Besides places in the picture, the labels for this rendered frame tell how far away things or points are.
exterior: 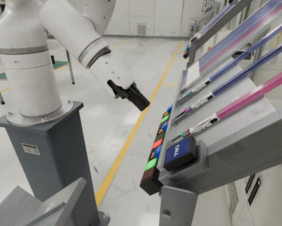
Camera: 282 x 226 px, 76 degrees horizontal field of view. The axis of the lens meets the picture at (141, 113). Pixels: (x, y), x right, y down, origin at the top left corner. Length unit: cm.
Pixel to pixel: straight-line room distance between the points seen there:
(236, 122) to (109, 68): 29
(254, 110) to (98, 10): 44
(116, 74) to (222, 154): 29
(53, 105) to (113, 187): 80
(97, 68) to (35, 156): 36
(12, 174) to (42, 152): 96
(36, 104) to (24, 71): 9
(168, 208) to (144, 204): 87
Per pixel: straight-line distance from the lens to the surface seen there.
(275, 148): 29
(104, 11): 56
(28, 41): 54
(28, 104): 59
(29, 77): 56
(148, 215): 114
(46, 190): 78
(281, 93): 193
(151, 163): 45
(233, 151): 28
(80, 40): 47
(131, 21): 948
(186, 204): 29
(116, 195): 122
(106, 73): 44
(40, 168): 70
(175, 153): 27
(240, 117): 33
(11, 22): 56
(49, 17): 50
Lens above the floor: 97
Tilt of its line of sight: 29 degrees down
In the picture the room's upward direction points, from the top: straight up
